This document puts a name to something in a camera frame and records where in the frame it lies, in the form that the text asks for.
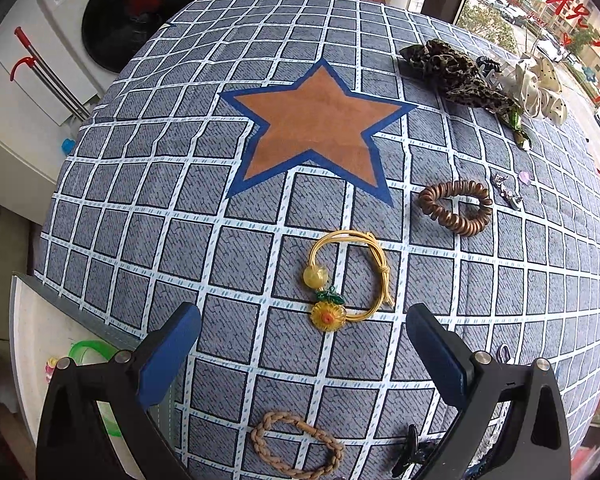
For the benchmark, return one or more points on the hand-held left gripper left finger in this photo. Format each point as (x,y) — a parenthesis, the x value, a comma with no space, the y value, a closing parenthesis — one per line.
(170,355)

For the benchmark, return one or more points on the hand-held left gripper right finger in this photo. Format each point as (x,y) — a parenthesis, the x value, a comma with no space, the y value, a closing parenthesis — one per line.
(437,355)

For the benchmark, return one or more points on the black bow claw clip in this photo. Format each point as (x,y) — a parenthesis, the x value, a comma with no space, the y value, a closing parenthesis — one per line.
(410,452)

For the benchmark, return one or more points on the white tray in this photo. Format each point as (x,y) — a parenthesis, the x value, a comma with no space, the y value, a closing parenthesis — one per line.
(35,320)

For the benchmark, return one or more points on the silver star hair clip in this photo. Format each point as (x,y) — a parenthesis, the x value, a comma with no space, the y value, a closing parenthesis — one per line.
(507,192)

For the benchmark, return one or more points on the green translucent bangle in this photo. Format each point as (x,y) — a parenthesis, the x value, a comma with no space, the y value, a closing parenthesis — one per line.
(87,345)

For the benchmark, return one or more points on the green bow hair clip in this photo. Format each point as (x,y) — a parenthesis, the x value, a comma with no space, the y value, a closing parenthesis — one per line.
(520,135)

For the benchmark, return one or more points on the white polka dot scrunchie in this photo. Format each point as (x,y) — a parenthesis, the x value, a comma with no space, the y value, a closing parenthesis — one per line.
(540,95)

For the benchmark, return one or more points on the leopard print scrunchie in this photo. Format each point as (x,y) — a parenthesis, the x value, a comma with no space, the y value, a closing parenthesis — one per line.
(455,70)

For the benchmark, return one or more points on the small black claw clip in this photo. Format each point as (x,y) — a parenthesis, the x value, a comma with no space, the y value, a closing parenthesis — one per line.
(486,66)

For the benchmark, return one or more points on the white cabinet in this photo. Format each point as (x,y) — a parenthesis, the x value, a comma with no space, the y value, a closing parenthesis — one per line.
(10,85)

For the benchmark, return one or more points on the red window sticker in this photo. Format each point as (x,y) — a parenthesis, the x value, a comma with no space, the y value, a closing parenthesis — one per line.
(570,10)

